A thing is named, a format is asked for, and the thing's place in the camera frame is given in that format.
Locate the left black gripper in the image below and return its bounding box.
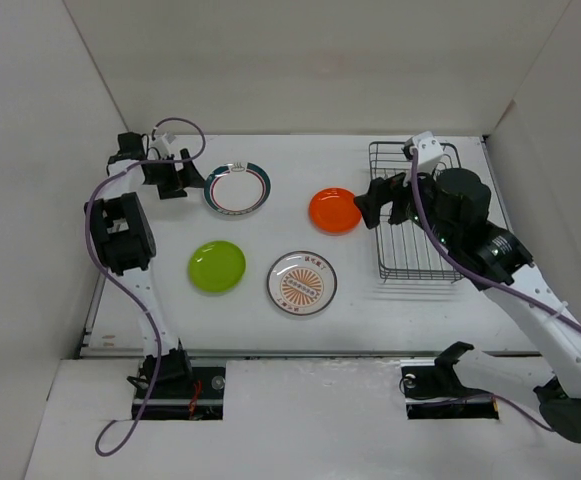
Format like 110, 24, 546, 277
144, 148, 207, 198

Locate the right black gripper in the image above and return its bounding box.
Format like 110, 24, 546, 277
353, 160, 460, 250

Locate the teal rimmed white plate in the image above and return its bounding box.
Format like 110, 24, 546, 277
203, 162, 271, 217

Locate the orange plate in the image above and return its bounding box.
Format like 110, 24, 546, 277
308, 187, 361, 235

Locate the green plate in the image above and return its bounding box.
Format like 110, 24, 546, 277
187, 240, 246, 294

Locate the sunburst patterned white plate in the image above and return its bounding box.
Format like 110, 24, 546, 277
265, 250, 339, 317

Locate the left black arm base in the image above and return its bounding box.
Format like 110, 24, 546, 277
140, 365, 226, 421

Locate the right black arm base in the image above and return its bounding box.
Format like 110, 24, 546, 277
399, 365, 499, 420

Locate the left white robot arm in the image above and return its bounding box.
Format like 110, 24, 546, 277
84, 132, 204, 397

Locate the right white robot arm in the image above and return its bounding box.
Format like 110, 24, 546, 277
354, 168, 581, 443

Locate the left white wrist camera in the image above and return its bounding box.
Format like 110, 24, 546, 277
149, 132, 176, 160

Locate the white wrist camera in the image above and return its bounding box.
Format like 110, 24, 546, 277
403, 131, 444, 174
149, 132, 176, 160

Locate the wire dish rack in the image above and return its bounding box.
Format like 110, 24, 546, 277
368, 140, 511, 285

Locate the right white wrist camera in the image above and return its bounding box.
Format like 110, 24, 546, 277
403, 131, 444, 174

